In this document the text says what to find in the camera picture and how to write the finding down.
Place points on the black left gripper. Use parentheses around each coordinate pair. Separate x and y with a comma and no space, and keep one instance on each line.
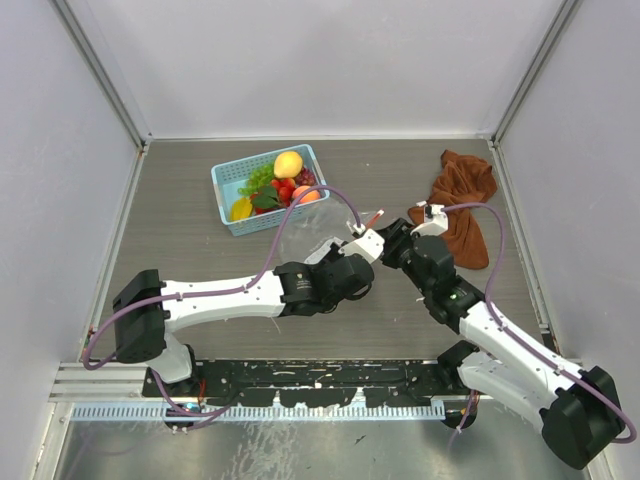
(333,254)

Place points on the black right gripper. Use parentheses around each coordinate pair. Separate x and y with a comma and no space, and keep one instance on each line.
(396,235)

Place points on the clear zip top bag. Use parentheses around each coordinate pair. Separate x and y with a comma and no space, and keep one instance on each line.
(321,222)

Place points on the orange peach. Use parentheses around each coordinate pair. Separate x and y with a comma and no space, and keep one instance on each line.
(305,194)

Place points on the light blue plastic basket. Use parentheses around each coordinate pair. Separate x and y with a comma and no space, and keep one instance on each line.
(234,182)

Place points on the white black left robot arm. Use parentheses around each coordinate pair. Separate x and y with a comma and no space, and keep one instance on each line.
(152,311)

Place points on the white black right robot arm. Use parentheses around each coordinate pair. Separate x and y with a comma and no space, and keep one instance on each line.
(576,411)

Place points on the brown cloth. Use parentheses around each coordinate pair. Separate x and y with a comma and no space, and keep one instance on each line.
(464,179)

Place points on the red strawberry cluster with leaves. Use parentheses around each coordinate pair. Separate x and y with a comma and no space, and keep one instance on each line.
(273,196)

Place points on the purple grape bunch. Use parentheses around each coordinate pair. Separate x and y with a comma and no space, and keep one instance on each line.
(306,177)

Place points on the yellow star fruit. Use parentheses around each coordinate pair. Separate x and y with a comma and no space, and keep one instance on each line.
(241,209)

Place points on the green grape bunch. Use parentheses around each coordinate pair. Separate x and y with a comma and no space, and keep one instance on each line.
(259,177)

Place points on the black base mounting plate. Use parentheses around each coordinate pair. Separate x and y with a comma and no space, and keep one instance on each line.
(261,383)

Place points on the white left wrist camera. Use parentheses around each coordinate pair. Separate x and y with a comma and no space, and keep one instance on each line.
(369,245)

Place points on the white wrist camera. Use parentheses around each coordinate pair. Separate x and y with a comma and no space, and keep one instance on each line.
(369,245)
(428,219)

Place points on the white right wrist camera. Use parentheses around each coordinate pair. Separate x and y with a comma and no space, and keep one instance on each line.
(428,219)

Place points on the slotted cable duct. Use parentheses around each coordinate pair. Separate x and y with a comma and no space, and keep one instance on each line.
(356,411)

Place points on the right aluminium frame post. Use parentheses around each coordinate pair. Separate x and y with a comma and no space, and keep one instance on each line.
(559,24)

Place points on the aluminium frame post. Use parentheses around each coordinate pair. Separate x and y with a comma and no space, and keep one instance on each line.
(79,21)
(559,24)

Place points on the left aluminium frame post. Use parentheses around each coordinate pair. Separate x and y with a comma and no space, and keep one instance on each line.
(79,21)

